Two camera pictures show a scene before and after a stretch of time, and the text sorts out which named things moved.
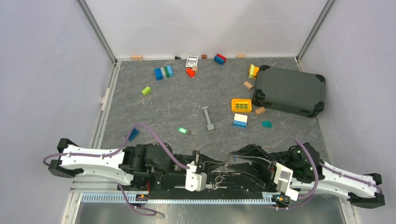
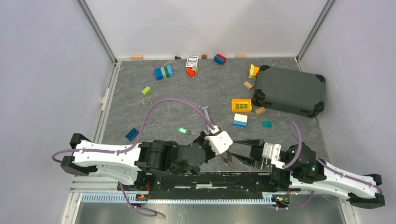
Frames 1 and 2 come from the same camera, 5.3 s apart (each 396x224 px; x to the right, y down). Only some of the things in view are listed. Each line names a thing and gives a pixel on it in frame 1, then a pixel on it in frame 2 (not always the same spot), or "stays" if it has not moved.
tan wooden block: x=260 y=110 stays
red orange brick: x=190 y=72 stays
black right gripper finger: x=253 y=150 -> x=259 y=142
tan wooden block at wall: x=136 y=57 stays
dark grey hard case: x=297 y=92 stays
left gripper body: x=195 y=162 -> x=204 y=142
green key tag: x=182 y=130 stays
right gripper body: x=273 y=163 -> x=256 y=152
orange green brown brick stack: x=253 y=70 stays
